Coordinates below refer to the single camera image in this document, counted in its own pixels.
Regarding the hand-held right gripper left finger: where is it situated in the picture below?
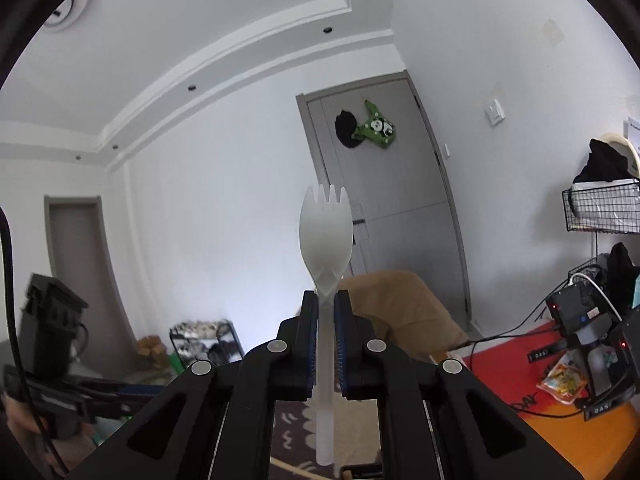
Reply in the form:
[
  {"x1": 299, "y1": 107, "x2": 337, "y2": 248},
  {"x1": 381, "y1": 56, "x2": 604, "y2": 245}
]
[{"x1": 65, "y1": 289, "x2": 319, "y2": 480}]

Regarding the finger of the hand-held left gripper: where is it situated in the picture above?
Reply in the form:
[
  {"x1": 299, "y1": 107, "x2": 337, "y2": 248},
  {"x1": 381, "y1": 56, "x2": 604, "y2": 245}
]
[
  {"x1": 75, "y1": 379, "x2": 168, "y2": 398},
  {"x1": 90, "y1": 396, "x2": 151, "y2": 418}
]

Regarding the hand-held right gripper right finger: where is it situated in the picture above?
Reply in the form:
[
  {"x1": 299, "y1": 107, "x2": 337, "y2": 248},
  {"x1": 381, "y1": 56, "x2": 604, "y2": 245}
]
[{"x1": 334, "y1": 289, "x2": 583, "y2": 480}]

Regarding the white plastic spork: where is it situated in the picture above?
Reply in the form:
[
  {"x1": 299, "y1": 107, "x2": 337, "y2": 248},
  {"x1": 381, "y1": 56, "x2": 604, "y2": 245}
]
[{"x1": 298, "y1": 184, "x2": 355, "y2": 466}]

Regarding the person's left hand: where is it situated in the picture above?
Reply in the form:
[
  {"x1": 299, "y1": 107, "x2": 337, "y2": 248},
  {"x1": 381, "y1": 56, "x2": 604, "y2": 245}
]
[{"x1": 0, "y1": 395, "x2": 51, "y2": 480}]

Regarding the cardboard box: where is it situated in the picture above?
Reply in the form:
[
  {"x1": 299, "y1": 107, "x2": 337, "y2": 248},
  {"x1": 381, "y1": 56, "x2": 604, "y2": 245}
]
[{"x1": 136, "y1": 335, "x2": 168, "y2": 372}]

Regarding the brown upholstered chair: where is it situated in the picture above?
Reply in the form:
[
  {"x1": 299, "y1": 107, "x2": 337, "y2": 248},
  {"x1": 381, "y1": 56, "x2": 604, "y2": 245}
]
[{"x1": 337, "y1": 270, "x2": 471, "y2": 361}]

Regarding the black shoe rack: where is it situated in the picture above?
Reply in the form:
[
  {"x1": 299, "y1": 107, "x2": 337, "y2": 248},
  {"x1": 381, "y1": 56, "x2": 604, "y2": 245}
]
[{"x1": 169, "y1": 320, "x2": 246, "y2": 376}]

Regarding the printed woven blanket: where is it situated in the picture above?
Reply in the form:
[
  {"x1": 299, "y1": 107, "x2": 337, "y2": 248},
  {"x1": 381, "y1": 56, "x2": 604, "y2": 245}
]
[{"x1": 272, "y1": 400, "x2": 381, "y2": 480}]

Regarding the brown door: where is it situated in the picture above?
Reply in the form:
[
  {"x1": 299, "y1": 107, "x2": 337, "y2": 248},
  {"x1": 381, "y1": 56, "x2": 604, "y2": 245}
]
[{"x1": 44, "y1": 195, "x2": 136, "y2": 356}]

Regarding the grey door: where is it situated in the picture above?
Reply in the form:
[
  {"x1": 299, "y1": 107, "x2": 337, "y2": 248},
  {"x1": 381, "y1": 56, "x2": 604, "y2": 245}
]
[{"x1": 296, "y1": 71, "x2": 473, "y2": 331}]

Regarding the orange mat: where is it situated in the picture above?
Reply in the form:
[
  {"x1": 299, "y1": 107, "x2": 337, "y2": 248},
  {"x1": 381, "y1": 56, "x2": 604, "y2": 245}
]
[{"x1": 462, "y1": 317, "x2": 640, "y2": 480}]

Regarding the black hat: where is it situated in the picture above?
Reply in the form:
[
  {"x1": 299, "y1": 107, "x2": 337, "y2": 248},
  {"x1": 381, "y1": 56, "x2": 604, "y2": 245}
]
[{"x1": 334, "y1": 110, "x2": 360, "y2": 148}]

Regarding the green plush toy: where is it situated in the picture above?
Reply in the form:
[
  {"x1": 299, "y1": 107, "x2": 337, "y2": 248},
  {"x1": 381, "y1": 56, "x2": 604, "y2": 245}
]
[{"x1": 350, "y1": 100, "x2": 398, "y2": 150}]

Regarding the colourful snack packet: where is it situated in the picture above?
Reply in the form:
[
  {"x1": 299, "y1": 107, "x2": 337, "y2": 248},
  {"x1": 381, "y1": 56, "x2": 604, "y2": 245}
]
[{"x1": 536, "y1": 360, "x2": 590, "y2": 405}]

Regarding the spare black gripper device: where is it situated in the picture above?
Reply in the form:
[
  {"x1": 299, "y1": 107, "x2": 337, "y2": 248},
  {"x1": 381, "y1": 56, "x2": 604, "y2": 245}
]
[
  {"x1": 545, "y1": 277, "x2": 626, "y2": 346},
  {"x1": 570, "y1": 317, "x2": 640, "y2": 421}
]

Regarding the black bag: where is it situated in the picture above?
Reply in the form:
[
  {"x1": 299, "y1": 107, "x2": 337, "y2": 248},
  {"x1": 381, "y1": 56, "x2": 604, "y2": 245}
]
[{"x1": 607, "y1": 242, "x2": 640, "y2": 311}]

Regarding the black cloth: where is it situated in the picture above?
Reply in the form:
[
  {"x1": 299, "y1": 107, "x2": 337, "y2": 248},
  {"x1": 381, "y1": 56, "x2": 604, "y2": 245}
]
[{"x1": 572, "y1": 138, "x2": 636, "y2": 184}]

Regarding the cream tape roll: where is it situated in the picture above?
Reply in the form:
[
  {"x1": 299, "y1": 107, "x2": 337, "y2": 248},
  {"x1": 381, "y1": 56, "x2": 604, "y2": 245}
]
[{"x1": 601, "y1": 133, "x2": 640, "y2": 179}]

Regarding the round ceiling lamp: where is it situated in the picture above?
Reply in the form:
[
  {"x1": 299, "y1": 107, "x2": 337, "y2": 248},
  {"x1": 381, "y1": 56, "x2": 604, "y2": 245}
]
[{"x1": 42, "y1": 0, "x2": 93, "y2": 33}]

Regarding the black door handle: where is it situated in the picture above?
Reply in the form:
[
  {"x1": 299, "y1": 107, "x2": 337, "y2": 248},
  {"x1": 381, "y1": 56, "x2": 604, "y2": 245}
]
[{"x1": 350, "y1": 205, "x2": 368, "y2": 246}]

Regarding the black power cable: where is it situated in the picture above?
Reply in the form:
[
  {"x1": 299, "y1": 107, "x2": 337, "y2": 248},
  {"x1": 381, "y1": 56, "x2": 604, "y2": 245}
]
[{"x1": 430, "y1": 305, "x2": 556, "y2": 361}]

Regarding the white cable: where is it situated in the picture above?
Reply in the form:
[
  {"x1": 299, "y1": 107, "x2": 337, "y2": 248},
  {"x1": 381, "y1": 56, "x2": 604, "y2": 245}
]
[{"x1": 570, "y1": 272, "x2": 623, "y2": 321}]

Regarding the black wire basket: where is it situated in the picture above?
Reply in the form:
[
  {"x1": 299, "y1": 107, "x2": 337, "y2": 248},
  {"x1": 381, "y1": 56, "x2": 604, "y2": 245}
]
[{"x1": 561, "y1": 179, "x2": 640, "y2": 235}]

